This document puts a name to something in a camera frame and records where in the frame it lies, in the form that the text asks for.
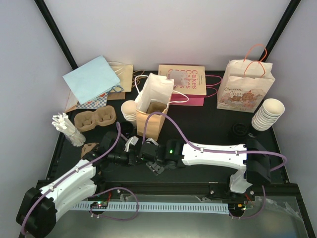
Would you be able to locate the kraft bag with white handles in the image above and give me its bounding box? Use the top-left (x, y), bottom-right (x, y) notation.
top-left (135, 73), bottom-right (189, 140)

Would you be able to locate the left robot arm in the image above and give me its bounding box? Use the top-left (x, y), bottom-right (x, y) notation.
top-left (16, 131), bottom-right (139, 238)

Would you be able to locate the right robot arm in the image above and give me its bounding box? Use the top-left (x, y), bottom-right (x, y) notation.
top-left (139, 140), bottom-right (271, 200)

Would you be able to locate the stack of black lids left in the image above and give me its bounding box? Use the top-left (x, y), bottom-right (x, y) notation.
top-left (119, 121), bottom-right (137, 140)

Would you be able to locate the left stack of paper cups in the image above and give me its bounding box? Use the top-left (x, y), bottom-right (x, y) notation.
top-left (121, 100), bottom-right (137, 126)

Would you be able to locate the stack of paper cups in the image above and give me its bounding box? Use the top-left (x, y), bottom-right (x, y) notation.
top-left (251, 98), bottom-right (285, 131)
top-left (121, 100), bottom-right (137, 126)

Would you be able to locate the two-cup pulp carrier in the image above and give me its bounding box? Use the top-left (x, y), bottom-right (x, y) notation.
top-left (74, 106), bottom-right (116, 132)

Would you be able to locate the small circuit board left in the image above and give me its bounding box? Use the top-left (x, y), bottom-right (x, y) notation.
top-left (90, 201), bottom-right (108, 209)

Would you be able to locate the small circuit board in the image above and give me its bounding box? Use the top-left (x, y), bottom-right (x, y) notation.
top-left (90, 201), bottom-right (108, 209)
top-left (228, 201), bottom-right (255, 212)

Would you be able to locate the pink cakes paper bag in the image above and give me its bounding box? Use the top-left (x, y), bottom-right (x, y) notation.
top-left (158, 64), bottom-right (222, 106)

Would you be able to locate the light blue paper bag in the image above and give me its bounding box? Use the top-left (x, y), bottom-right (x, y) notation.
top-left (63, 56), bottom-right (124, 104)

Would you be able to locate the yellow flat paper bag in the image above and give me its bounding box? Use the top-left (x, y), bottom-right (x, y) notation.
top-left (109, 61), bottom-right (133, 92)

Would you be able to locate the small circuit board right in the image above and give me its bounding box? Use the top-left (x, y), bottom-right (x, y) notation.
top-left (228, 201), bottom-right (255, 212)

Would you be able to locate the cream bear paper bag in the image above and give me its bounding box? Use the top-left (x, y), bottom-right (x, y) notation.
top-left (216, 44), bottom-right (275, 113)

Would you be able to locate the right stack of paper cups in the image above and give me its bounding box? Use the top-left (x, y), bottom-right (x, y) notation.
top-left (251, 98), bottom-right (285, 131)

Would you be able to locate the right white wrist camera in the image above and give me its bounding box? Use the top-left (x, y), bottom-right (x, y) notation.
top-left (145, 138), bottom-right (159, 146)

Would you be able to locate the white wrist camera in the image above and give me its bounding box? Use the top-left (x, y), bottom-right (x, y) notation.
top-left (145, 138), bottom-right (159, 146)
top-left (124, 136), bottom-right (139, 152)

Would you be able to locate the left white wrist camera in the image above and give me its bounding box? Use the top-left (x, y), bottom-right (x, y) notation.
top-left (124, 136), bottom-right (139, 152)

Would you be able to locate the black front rail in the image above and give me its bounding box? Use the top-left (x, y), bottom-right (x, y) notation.
top-left (105, 181), bottom-right (233, 198)

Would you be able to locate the front purple cable loop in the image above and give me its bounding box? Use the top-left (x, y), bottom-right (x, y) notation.
top-left (88, 187), bottom-right (140, 221)

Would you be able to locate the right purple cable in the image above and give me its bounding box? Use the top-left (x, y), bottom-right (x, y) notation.
top-left (143, 112), bottom-right (288, 173)

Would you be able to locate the light blue cable duct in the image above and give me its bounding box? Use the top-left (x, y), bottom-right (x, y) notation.
top-left (71, 201), bottom-right (229, 215)

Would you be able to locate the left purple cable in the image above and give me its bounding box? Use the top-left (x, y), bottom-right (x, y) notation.
top-left (21, 121), bottom-right (122, 238)

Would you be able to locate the left black frame post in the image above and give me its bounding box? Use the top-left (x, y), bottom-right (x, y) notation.
top-left (34, 0), bottom-right (78, 70)

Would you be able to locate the black frame post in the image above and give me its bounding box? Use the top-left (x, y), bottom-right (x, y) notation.
top-left (259, 0), bottom-right (301, 62)
top-left (34, 0), bottom-right (78, 70)

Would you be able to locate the right black frame post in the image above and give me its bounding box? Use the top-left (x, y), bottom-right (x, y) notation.
top-left (259, 0), bottom-right (301, 62)

